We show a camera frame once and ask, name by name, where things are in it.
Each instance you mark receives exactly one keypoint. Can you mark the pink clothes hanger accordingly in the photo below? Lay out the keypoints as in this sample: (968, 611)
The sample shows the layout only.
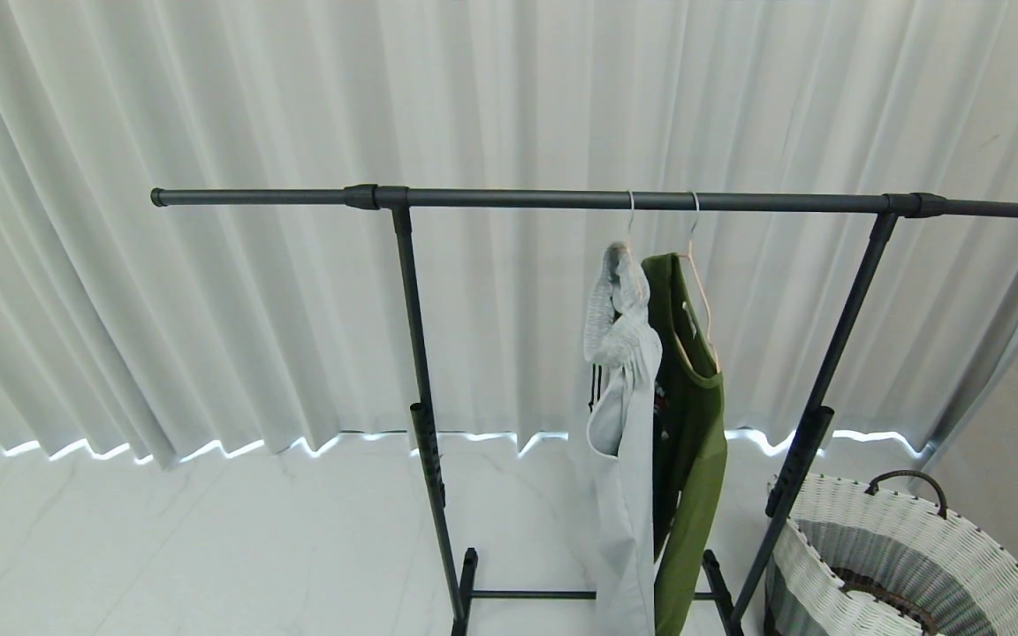
(630, 212)
(703, 296)

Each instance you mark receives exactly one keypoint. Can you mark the pale grey shorts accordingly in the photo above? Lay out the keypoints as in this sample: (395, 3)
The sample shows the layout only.
(624, 495)

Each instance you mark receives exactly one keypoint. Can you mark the green printed shirt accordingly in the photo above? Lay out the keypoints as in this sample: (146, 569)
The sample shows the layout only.
(699, 459)

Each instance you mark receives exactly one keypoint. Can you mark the black clothes rack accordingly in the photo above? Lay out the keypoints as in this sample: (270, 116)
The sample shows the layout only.
(518, 198)

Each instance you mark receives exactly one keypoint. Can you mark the white laundry basket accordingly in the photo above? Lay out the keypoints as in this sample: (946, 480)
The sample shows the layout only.
(827, 565)

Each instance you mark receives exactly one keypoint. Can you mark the white curtain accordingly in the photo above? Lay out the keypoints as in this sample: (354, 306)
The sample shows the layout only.
(297, 309)

